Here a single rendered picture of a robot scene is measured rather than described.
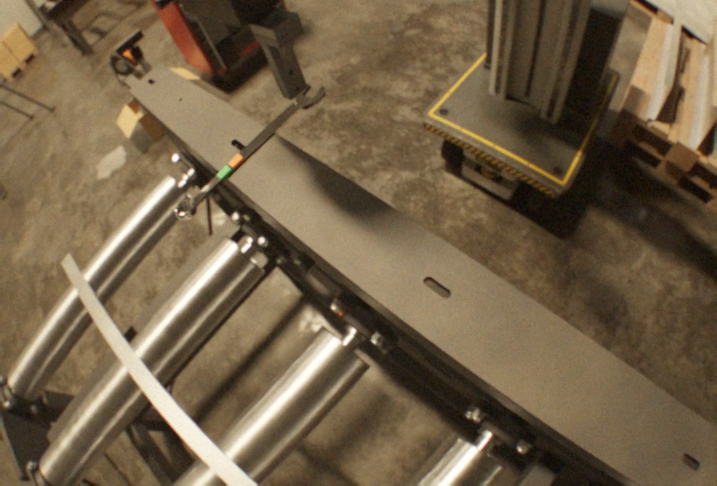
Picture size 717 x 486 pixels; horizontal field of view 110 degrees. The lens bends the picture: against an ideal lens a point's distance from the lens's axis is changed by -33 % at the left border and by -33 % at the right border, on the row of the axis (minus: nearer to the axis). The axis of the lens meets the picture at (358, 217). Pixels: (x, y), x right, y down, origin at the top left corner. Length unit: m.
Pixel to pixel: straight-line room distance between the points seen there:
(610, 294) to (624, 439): 1.40
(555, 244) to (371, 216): 1.41
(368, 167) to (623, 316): 1.41
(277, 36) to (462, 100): 1.44
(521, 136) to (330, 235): 1.30
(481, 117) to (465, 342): 1.38
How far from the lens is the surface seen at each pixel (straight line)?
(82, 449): 0.97
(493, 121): 1.65
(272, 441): 0.66
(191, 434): 0.72
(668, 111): 2.17
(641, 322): 1.80
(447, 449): 0.62
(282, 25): 0.34
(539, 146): 1.60
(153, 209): 0.96
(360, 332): 0.64
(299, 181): 0.44
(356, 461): 1.55
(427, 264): 0.37
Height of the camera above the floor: 1.51
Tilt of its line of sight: 59 degrees down
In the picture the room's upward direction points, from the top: 21 degrees counter-clockwise
